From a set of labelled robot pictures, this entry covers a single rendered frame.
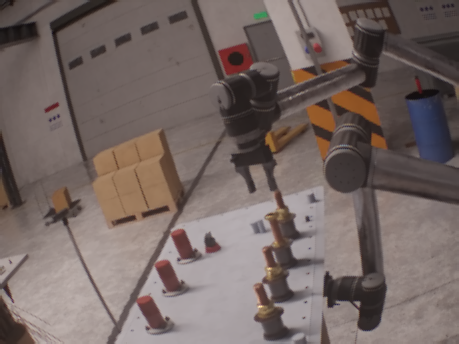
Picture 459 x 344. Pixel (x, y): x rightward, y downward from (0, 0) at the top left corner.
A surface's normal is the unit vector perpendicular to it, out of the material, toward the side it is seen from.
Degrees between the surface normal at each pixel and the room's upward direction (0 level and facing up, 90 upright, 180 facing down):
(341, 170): 95
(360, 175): 98
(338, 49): 90
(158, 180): 90
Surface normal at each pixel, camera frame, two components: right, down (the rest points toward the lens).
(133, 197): -0.08, 0.29
